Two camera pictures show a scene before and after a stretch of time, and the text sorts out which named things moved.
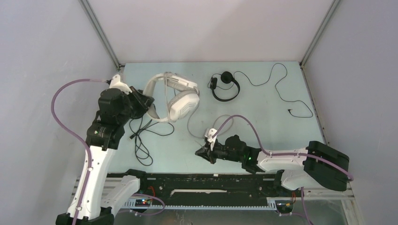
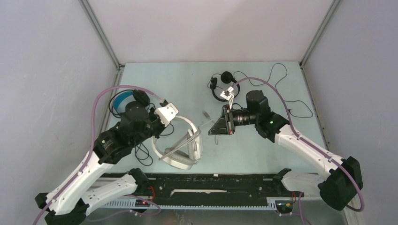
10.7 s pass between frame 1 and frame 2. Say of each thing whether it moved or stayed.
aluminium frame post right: stayed
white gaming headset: moved
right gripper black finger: moved
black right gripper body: moved
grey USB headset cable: moved
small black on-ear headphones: stayed
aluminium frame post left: stayed
